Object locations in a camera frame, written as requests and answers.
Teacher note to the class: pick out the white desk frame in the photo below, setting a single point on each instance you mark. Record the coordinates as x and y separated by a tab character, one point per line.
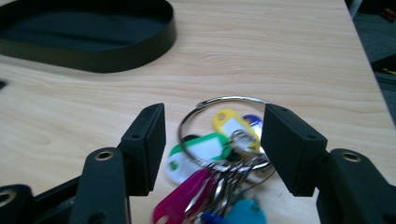
355	7

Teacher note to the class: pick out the key bunch with coloured tags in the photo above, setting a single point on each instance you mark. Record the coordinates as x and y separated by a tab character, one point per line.
204	149

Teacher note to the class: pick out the black key rack with tray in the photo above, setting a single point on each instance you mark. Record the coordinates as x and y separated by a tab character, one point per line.
93	63

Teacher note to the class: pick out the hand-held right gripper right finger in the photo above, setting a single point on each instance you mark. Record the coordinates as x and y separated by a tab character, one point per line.
292	149

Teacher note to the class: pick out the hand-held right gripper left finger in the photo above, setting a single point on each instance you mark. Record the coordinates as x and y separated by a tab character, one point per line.
143	149

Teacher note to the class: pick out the small red object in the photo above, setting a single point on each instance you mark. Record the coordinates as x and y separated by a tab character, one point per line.
389	14

